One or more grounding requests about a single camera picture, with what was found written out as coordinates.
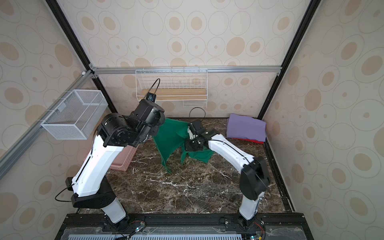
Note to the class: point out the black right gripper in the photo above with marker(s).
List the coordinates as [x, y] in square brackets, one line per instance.
[193, 144]

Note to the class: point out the green t-shirt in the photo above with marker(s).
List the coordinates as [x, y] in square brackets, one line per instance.
[171, 136]

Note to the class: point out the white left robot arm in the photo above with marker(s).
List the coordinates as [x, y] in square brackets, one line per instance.
[115, 132]

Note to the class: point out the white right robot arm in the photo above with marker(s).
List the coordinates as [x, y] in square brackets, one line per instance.
[254, 174]

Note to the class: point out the folded purple t-shirt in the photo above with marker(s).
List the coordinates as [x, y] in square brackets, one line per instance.
[244, 127]

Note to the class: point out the folded red t-shirt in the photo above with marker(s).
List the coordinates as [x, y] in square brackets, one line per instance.
[253, 141]

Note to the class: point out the pink plastic basket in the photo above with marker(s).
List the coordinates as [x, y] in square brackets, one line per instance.
[123, 159]

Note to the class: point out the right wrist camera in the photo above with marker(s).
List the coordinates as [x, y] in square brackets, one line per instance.
[196, 128]

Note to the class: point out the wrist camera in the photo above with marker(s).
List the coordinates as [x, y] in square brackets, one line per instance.
[151, 97]
[196, 128]

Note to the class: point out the white wire wall shelf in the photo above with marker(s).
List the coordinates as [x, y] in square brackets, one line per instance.
[189, 88]

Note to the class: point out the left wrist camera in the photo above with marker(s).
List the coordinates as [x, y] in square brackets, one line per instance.
[151, 97]

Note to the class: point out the aluminium wall rail back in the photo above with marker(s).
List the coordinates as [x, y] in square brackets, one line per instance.
[193, 69]

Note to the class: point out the aluminium wall rail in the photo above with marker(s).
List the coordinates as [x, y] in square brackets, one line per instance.
[193, 69]
[24, 142]

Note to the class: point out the white mesh wall basket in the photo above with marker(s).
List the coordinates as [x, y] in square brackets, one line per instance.
[76, 115]

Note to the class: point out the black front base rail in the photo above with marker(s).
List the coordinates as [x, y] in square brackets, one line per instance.
[291, 226]

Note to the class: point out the aluminium wall rail left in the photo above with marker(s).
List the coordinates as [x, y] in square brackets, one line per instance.
[24, 142]

